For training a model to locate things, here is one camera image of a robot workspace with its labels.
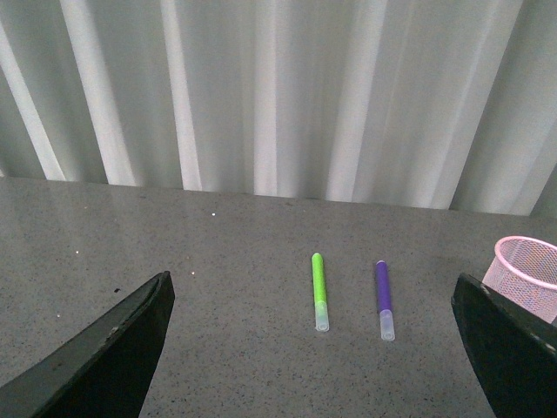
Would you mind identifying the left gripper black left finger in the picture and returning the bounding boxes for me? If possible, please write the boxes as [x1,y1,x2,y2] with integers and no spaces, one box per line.
[1,272,175,417]

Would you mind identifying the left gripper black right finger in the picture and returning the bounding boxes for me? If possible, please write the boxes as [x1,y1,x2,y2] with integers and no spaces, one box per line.
[451,273,556,417]

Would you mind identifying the purple marker pen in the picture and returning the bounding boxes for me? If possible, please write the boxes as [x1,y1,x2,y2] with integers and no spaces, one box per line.
[375,260,395,341]

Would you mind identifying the pink mesh cup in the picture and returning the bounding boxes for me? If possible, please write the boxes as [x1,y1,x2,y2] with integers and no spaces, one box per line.
[482,236,556,324]

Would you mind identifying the green marker pen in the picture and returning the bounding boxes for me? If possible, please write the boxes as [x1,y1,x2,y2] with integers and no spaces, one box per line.
[312,253,330,332]

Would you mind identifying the white pleated curtain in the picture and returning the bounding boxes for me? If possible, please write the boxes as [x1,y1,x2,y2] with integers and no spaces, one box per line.
[1,1,556,217]

